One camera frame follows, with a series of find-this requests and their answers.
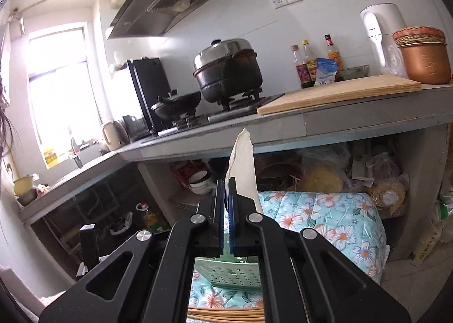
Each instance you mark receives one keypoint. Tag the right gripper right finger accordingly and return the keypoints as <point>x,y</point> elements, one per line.
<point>304,277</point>

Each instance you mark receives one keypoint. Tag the bamboo chopstick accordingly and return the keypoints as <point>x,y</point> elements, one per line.
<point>226,319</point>
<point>236,313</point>

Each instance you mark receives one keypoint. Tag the white rice paddle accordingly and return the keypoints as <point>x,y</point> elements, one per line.
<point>242,169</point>

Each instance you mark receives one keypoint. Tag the cooking oil bottle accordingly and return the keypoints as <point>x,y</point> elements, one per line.
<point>150,220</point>

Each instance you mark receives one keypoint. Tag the green plastic utensil holder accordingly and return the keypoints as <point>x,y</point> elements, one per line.
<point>227,274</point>

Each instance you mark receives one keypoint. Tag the floral turquoise quilt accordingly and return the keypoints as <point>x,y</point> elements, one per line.
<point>349,221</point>

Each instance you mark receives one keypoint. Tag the stack of white bowls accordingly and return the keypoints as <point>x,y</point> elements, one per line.
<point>201,183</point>

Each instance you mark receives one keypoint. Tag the cream kettle by window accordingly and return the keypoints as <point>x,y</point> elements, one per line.
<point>112,136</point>

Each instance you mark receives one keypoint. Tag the black wok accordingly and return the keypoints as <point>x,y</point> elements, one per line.
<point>176,106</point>

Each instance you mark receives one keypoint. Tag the gas stove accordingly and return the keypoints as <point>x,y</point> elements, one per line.
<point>230,109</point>

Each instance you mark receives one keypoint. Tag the dark sauce bottle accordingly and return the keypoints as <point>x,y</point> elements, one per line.
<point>301,67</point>

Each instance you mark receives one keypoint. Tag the blue white salt bag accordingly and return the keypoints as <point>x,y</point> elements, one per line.
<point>326,70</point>

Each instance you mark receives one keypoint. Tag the wooden cutting board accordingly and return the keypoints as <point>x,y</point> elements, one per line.
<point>367,87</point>

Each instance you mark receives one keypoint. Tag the yellow cap sauce bottle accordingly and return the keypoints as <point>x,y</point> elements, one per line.
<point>310,60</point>

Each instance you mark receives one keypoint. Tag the grey bowl on counter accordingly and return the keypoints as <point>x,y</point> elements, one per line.
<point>355,72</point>

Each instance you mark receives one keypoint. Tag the large black stock pot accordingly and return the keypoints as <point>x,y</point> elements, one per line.
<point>227,68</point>

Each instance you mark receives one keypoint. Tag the orange sauce bottle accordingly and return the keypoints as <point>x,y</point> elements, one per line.
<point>333,53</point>

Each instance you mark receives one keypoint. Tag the copper pot with baskets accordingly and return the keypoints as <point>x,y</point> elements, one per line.
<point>424,53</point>

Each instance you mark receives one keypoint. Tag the white electric kettle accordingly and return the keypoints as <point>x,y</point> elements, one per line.
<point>381,21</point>

